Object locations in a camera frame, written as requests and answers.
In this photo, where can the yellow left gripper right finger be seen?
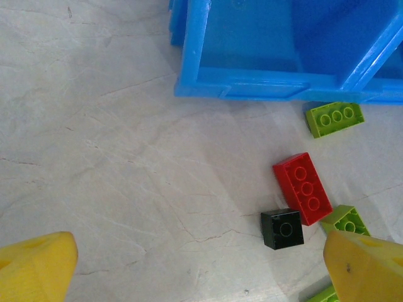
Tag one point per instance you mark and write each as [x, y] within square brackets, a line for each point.
[365, 270]

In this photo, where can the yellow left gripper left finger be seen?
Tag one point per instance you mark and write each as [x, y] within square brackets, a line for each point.
[34, 270]

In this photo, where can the lime green lego brick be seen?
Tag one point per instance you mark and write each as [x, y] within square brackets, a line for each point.
[325, 297]
[334, 121]
[343, 220]

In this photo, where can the small black lego brick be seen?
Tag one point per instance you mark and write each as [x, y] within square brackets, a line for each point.
[283, 229]

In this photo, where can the red lego brick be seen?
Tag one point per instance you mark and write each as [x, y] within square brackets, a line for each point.
[306, 188]

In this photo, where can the blue plastic compartment bin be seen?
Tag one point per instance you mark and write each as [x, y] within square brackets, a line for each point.
[252, 47]

